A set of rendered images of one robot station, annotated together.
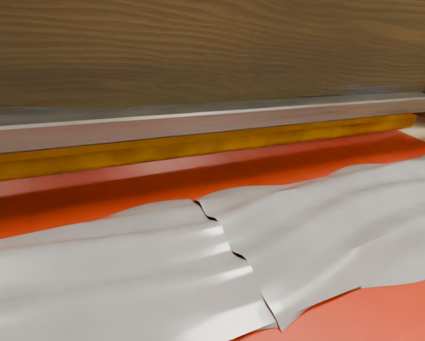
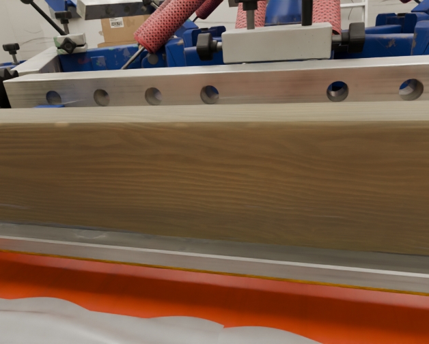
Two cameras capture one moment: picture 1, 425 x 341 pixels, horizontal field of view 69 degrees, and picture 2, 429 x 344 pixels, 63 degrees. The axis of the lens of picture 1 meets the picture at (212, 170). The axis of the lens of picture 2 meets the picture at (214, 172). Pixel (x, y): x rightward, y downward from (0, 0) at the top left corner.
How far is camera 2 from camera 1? 0.11 m
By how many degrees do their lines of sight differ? 39
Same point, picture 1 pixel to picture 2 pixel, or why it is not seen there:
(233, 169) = (294, 304)
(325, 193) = not seen: outside the picture
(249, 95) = (300, 242)
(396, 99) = not seen: outside the picture
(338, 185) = not seen: outside the picture
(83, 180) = (167, 275)
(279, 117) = (323, 274)
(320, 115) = (388, 282)
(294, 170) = (365, 330)
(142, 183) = (202, 293)
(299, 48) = (361, 204)
